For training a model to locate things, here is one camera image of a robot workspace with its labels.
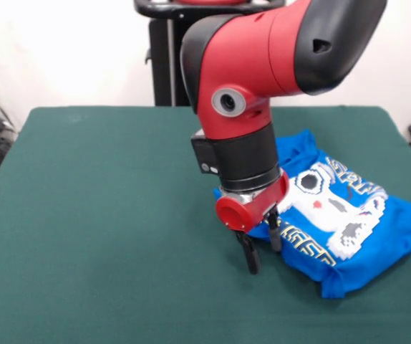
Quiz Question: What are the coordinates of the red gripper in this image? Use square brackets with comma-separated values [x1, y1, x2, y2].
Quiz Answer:
[215, 168, 290, 276]

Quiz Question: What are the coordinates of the blue game-controller print t-shirt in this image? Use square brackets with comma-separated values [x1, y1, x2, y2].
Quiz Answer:
[212, 129, 411, 300]

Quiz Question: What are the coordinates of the dark green table cloth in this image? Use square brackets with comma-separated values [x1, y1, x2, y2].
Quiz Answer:
[0, 105, 411, 344]

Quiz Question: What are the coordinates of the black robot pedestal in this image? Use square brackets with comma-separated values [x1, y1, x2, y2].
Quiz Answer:
[132, 0, 286, 107]

